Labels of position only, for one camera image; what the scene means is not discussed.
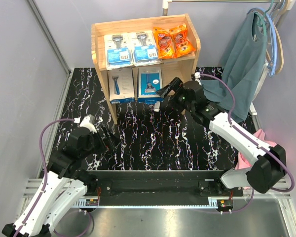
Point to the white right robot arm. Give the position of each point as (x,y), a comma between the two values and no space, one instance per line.
(267,163)

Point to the blue plastic hanger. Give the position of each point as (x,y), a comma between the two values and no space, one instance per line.
(276,60)

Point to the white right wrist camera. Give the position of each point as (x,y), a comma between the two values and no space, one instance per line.
(197,77)

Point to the orange razor pack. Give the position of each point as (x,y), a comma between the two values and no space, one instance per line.
(164,43)
(182,44)

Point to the blue Harry's razor box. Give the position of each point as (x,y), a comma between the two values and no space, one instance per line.
(149,82)

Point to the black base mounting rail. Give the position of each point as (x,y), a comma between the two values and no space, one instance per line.
(161,189)

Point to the Gillette razor blister pack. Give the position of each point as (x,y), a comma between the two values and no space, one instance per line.
(118,52)

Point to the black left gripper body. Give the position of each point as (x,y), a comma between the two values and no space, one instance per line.
(106,144)

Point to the white Harry's razor box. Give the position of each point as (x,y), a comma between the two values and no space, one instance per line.
(121,86)

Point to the pink cloth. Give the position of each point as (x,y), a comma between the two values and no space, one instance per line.
(244,163)

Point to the metal clothes rack bar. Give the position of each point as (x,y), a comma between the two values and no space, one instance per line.
(212,1)

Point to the teal blue t-shirt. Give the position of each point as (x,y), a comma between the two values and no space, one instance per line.
(242,64)

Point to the small white bottle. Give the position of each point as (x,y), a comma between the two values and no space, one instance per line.
(157,106)

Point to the aluminium corner frame profile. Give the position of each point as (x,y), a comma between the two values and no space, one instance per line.
(47,33)

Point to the wooden two-tier shelf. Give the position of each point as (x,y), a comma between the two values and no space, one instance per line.
(182,67)

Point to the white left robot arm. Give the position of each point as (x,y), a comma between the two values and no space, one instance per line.
(64,183)

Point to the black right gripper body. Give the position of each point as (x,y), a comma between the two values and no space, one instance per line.
(178,100)

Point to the green plastic hanger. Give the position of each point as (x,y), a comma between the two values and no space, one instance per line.
(264,19)

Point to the beige wooden hanger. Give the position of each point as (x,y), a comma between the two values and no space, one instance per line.
(279,12)

